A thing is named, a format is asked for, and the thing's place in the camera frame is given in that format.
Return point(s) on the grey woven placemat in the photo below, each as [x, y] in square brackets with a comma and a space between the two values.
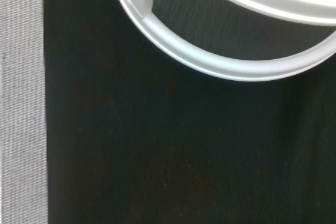
[23, 124]

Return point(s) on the white two-tier round shelf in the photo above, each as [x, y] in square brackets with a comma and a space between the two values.
[218, 66]

